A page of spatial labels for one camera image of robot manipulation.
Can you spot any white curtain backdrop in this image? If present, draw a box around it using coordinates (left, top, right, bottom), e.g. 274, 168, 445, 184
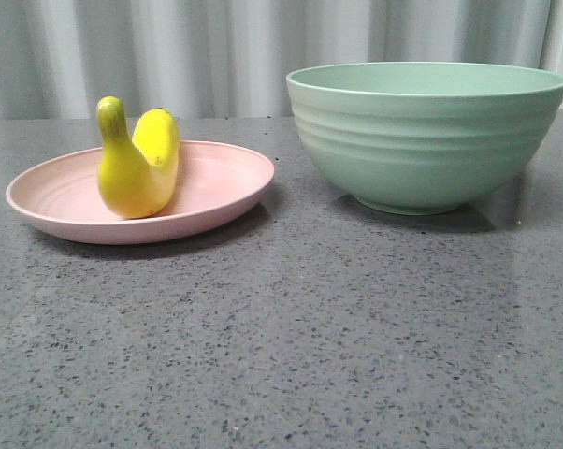
0, 1, 563, 120

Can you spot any yellow banana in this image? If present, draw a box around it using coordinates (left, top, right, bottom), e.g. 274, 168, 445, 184
96, 96, 180, 219

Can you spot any pink plate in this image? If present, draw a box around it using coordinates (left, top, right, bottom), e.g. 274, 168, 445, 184
6, 140, 274, 245

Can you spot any green ribbed bowl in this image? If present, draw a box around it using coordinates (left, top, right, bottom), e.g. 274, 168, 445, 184
286, 62, 563, 215

